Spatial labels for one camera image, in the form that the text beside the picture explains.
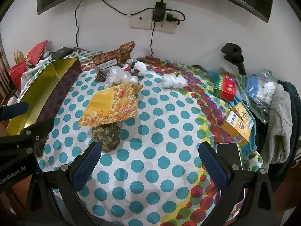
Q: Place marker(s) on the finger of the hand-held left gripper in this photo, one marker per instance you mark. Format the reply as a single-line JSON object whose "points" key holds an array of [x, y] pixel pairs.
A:
{"points": [[40, 127], [16, 109]]}

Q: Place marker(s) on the black power adapter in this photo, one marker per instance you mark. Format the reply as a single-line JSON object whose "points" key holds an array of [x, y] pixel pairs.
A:
{"points": [[160, 10]]}

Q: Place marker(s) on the brown ribbed wooden panel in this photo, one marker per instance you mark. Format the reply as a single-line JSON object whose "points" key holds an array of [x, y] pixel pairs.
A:
{"points": [[3, 75]]}

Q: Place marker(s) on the black phone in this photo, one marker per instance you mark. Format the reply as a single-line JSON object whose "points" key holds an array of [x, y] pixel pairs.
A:
{"points": [[61, 53]]}

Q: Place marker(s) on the clear plastic bag blue contents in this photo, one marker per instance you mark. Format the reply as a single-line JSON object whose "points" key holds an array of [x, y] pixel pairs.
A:
{"points": [[256, 89]]}

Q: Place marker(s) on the polka dot tablecloth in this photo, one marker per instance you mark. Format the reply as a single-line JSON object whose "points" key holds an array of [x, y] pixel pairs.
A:
{"points": [[152, 146]]}

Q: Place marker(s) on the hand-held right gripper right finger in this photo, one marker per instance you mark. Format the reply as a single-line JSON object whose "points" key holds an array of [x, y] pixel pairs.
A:
{"points": [[214, 167]]}

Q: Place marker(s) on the red and green medicine box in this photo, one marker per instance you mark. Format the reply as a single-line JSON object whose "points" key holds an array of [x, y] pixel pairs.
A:
{"points": [[225, 87]]}

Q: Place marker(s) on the white smartphone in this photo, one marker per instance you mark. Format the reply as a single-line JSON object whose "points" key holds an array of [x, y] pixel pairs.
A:
{"points": [[229, 153]]}

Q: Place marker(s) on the black clamp mount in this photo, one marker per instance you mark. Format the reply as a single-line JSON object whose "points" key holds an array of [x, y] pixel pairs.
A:
{"points": [[232, 51]]}

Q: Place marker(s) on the yellow medicine box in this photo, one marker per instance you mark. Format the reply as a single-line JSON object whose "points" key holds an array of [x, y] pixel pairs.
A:
{"points": [[235, 130], [243, 111]]}

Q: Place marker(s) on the black plug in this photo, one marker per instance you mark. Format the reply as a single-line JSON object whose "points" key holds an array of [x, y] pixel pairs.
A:
{"points": [[170, 17]]}

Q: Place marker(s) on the brown patterned gift bag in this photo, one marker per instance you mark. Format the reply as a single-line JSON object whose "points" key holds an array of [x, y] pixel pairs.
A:
{"points": [[127, 50]]}

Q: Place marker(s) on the purple box with gold lining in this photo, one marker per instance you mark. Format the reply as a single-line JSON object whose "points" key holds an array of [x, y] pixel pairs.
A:
{"points": [[30, 98]]}

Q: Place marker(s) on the brown patterned box white label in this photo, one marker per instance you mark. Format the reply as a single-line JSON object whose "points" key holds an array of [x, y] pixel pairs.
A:
{"points": [[103, 57]]}

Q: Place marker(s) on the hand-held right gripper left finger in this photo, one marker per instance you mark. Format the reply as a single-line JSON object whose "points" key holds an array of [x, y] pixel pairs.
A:
{"points": [[87, 164]]}

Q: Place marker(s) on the beige wall socket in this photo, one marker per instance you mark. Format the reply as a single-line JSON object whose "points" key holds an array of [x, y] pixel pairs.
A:
{"points": [[141, 23]]}

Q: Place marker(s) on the red bag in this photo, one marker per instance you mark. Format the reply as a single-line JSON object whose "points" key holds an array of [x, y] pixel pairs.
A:
{"points": [[35, 51]]}

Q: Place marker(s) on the white tissue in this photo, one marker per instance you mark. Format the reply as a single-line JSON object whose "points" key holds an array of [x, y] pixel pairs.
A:
{"points": [[140, 67], [174, 81]]}

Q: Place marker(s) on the grey towel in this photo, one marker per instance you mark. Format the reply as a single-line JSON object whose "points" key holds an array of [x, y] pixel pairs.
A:
{"points": [[279, 122]]}

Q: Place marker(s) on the yellow snack packet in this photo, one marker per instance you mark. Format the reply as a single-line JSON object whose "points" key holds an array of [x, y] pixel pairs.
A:
{"points": [[105, 103]]}

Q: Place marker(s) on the clear plastic wrap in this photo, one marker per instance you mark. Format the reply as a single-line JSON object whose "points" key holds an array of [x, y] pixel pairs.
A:
{"points": [[120, 75]]}

